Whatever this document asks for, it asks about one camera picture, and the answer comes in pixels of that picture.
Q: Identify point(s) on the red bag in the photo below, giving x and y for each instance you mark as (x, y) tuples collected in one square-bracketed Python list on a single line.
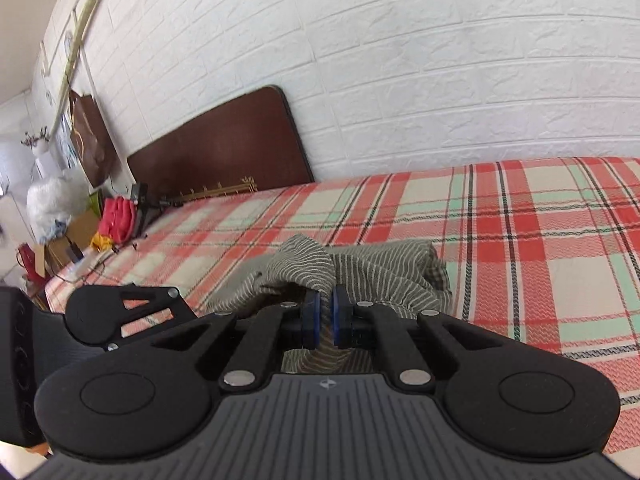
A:
[(117, 217)]

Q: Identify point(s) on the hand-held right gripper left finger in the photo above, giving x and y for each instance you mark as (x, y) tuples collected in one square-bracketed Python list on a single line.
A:
[(312, 321)]

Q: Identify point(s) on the white fluffy plastic bag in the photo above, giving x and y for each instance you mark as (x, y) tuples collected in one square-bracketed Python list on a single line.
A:
[(52, 200)]

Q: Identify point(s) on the red plaid bed sheet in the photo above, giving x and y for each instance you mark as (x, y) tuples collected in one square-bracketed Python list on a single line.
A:
[(500, 240)]

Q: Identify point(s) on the brown cardboard box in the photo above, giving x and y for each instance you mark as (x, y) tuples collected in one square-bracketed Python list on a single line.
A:
[(75, 240)]

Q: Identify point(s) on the bamboo pole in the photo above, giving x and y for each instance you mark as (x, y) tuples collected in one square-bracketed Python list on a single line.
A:
[(80, 35)]

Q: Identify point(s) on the yellow cloth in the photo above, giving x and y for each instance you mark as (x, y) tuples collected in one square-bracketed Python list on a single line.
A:
[(101, 242)]

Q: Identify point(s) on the black tripod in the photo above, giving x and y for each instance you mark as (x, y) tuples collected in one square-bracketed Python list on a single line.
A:
[(145, 207)]

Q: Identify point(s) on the olive patterned garment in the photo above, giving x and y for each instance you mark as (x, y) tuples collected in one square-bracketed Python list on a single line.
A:
[(380, 270)]

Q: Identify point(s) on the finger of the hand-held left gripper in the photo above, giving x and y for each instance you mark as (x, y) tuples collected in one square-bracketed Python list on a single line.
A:
[(176, 302)]

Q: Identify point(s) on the brown wooden headboard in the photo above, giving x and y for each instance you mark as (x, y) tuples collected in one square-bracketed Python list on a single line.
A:
[(215, 150)]

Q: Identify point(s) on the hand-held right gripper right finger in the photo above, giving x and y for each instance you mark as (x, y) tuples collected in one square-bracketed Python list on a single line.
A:
[(341, 321)]

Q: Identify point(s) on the brown hanging bag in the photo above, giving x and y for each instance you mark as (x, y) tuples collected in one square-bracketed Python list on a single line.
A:
[(92, 140)]

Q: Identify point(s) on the red stool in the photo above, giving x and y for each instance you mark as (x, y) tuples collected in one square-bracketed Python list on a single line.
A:
[(30, 262)]

